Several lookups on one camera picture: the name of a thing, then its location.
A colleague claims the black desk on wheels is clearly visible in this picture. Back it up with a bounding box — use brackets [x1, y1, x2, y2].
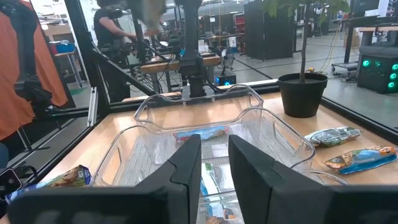
[331, 15, 398, 73]

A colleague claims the black aluminium table frame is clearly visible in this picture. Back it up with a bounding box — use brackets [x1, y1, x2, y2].
[18, 0, 398, 187]

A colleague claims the computer tower with green fans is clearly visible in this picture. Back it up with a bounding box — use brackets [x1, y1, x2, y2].
[356, 46, 398, 95]

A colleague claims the person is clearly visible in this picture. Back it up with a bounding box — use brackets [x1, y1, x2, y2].
[92, 0, 138, 102]

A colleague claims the black box with light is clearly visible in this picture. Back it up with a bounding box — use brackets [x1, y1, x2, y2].
[215, 73, 238, 87]

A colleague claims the small white table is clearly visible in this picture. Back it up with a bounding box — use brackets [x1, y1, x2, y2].
[54, 51, 84, 89]

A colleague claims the white box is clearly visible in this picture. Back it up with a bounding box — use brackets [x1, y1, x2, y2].
[196, 39, 210, 54]

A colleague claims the black partition cabinet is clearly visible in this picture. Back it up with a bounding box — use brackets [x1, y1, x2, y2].
[243, 0, 295, 62]

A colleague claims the black table-level camera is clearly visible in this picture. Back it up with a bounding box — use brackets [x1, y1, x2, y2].
[0, 169, 23, 202]

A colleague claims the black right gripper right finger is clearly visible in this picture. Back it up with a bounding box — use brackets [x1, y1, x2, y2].
[228, 134, 398, 224]

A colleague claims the silver aluminium bracket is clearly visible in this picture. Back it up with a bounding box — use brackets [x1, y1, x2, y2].
[86, 86, 99, 128]

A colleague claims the black floor fan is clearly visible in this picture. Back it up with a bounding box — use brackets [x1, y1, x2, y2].
[219, 48, 237, 77]

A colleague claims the yellow cable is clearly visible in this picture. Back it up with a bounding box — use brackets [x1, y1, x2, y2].
[320, 21, 343, 74]

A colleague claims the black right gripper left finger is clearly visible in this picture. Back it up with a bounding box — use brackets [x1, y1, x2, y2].
[6, 133, 203, 224]

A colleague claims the green plant in black pot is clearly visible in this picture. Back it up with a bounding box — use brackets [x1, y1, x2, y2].
[262, 0, 351, 119]

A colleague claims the black equipment stand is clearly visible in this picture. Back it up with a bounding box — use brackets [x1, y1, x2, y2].
[0, 0, 55, 121]

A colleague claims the wooden workbench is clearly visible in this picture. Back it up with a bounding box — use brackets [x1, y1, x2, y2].
[139, 52, 222, 94]

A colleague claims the blue storage crate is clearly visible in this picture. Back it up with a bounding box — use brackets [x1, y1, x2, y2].
[55, 42, 76, 54]

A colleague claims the orange cloth panel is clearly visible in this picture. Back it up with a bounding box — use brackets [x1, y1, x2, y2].
[0, 0, 69, 141]

